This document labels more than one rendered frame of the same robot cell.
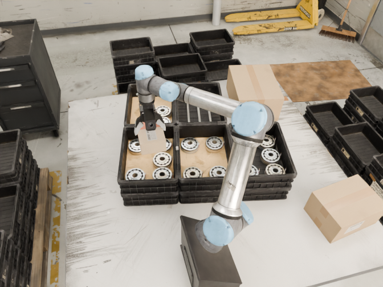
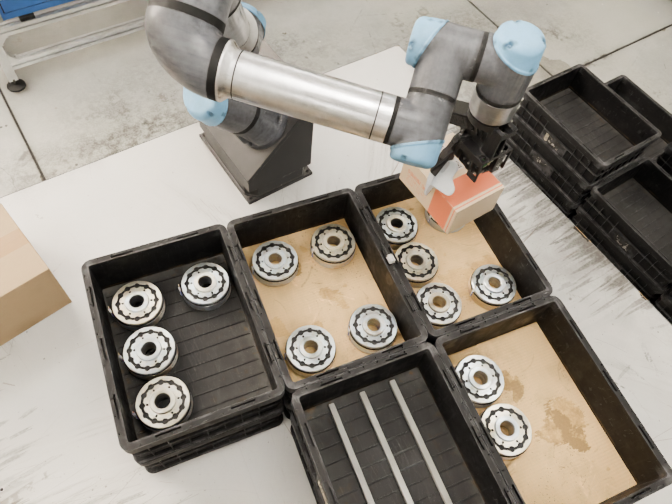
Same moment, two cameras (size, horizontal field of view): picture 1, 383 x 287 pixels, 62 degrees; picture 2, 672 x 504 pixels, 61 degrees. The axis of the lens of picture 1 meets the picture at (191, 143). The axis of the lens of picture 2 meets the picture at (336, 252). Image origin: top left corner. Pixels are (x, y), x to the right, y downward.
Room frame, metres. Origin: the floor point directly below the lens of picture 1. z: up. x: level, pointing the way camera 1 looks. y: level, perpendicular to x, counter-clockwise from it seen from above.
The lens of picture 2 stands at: (1.66, -0.30, 1.97)
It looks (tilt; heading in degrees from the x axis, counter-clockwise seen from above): 59 degrees down; 155
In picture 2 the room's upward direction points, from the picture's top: 9 degrees clockwise
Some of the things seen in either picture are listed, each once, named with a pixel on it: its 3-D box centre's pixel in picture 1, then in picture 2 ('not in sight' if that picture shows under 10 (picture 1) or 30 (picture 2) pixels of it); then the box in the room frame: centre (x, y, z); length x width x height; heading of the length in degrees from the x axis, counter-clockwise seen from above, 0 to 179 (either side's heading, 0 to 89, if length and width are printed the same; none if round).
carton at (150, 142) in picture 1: (150, 135); (450, 182); (1.08, 0.20, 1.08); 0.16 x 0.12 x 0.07; 15
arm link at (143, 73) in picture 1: (145, 80); (508, 63); (1.10, 0.20, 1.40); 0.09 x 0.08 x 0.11; 56
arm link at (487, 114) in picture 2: (145, 94); (495, 101); (1.10, 0.21, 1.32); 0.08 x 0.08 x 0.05
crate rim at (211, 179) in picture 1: (205, 150); (323, 280); (1.14, -0.07, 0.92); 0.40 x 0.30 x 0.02; 5
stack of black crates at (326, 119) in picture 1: (328, 127); not in sight; (2.05, -1.20, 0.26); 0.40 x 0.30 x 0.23; 15
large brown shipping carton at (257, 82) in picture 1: (252, 92); not in sight; (1.81, -0.42, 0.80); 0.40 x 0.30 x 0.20; 6
